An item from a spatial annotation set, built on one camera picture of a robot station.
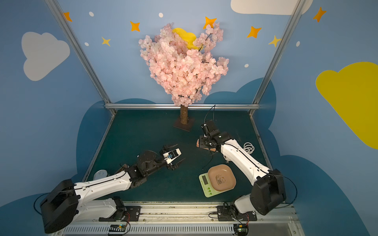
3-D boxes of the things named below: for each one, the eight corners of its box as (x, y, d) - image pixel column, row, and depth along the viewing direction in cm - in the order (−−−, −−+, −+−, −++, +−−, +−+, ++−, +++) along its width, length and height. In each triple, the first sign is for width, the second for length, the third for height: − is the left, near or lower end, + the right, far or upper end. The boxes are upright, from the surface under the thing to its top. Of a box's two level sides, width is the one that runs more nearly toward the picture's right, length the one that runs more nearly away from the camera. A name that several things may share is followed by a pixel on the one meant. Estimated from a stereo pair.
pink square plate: (209, 190, 82) (210, 188, 78) (207, 167, 90) (208, 164, 87) (235, 191, 82) (237, 188, 78) (231, 167, 91) (232, 164, 87)
